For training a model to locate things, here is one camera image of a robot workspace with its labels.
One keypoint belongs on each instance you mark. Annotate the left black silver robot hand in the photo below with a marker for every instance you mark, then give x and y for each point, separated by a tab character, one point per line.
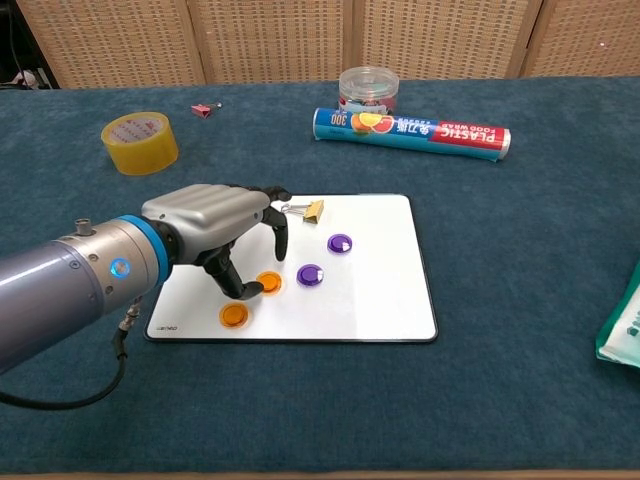
210	210

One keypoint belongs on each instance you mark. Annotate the orange round magnet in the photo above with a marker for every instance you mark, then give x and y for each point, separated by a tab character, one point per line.
272	281
235	315

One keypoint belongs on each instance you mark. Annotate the purple round magnet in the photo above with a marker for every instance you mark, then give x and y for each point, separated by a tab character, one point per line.
310	275
340	243

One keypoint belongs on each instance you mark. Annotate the white magnetic board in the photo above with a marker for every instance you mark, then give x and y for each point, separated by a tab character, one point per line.
380	290

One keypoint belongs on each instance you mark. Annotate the yellow packing tape roll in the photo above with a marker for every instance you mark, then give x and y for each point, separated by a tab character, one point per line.
145	155

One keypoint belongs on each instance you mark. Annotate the pink binder clip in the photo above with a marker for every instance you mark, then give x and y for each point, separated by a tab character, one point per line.
201	110

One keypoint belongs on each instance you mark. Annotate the gold binder clip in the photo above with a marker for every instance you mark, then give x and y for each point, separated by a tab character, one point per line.
314	212

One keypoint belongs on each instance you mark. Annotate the wooden woven folding screen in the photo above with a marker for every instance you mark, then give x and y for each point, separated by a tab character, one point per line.
280	40

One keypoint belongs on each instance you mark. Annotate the clear jar of clips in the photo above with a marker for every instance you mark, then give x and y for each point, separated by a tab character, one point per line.
369	90

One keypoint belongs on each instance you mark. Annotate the plastic wrap box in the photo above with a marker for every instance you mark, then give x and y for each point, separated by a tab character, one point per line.
415	132

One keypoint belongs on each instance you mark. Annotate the dark blue table mat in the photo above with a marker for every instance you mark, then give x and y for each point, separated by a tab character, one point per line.
350	400

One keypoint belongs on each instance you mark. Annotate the green wet wipes pack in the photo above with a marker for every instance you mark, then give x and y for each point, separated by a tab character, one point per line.
625	330

